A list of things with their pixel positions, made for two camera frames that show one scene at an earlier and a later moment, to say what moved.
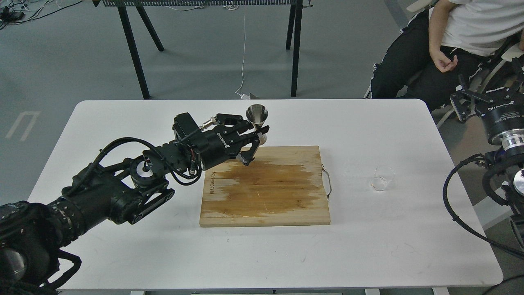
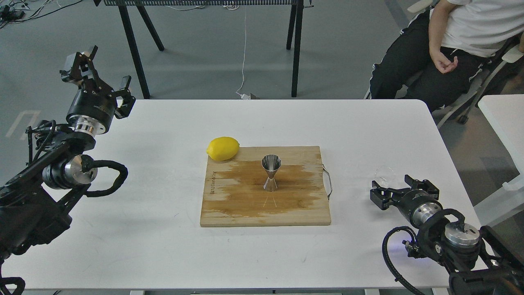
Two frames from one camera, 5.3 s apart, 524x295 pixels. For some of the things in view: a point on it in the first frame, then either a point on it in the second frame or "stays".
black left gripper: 219,143 to 92,111
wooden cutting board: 282,186 stays
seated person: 444,46 stays
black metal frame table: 294,19 stays
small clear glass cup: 382,176 stays
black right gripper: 502,111 to 419,204
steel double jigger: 257,114 to 271,163
